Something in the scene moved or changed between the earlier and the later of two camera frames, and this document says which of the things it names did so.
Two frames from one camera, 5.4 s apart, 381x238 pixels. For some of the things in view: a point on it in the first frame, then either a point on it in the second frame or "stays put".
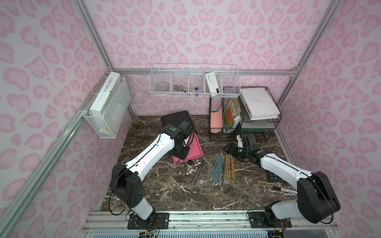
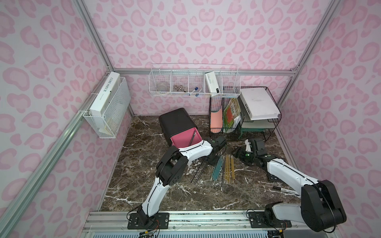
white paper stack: x=258 y=103 stays put
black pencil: x=197 y=169 stays put
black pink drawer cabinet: x=174 y=118 stays put
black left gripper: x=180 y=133 → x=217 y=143
